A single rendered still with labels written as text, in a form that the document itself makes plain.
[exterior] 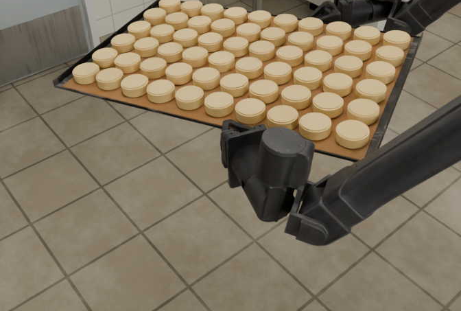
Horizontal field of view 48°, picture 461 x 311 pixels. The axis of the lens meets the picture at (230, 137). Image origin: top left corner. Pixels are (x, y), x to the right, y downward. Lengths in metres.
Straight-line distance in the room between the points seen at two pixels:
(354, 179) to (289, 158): 0.08
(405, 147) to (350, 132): 0.19
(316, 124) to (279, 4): 2.63
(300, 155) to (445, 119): 0.17
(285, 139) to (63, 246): 1.44
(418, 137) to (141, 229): 1.49
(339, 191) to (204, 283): 1.21
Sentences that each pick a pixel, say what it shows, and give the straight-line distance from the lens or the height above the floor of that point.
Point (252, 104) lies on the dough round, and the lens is 0.85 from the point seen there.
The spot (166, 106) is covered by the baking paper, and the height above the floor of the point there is 0.98.
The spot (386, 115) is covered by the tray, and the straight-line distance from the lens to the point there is 0.87.
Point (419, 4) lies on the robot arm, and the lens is 1.14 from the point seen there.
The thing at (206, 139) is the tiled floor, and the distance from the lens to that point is 2.30.
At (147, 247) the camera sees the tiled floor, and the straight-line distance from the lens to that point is 1.92.
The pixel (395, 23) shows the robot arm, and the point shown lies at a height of 0.99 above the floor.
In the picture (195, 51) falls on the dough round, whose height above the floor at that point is 0.99.
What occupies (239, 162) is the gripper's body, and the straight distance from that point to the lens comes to 0.74.
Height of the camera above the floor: 1.52
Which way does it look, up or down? 41 degrees down
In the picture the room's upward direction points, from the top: straight up
